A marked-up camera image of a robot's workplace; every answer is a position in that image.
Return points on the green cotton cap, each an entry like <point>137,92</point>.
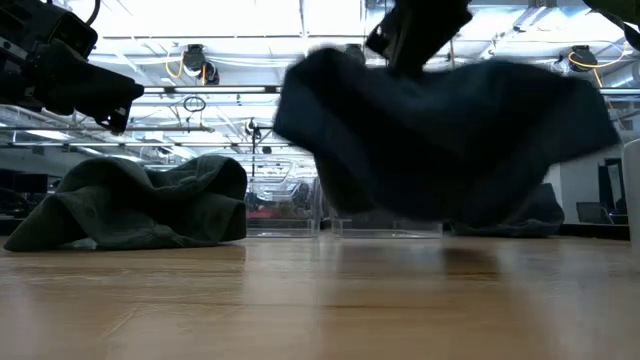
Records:
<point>125,210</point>

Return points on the black table edge rail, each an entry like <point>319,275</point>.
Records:
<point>595,231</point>

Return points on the long ceiling light bar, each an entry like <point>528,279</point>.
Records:
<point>210,90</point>

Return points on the black monitor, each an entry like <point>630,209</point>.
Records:
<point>30,182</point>

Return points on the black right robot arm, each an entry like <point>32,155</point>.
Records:
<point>617,7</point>

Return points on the clear plastic bin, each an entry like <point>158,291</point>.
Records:
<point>282,232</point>
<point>385,231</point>

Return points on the blue denim cap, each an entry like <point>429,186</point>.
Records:
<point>440,150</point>
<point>542,215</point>

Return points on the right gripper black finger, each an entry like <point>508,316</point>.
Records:
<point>407,64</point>

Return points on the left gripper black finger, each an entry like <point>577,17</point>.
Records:
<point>85,80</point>
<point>116,122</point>

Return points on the small black ceiling reel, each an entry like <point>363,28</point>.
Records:
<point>251,129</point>

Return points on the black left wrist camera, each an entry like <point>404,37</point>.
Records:
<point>75,35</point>

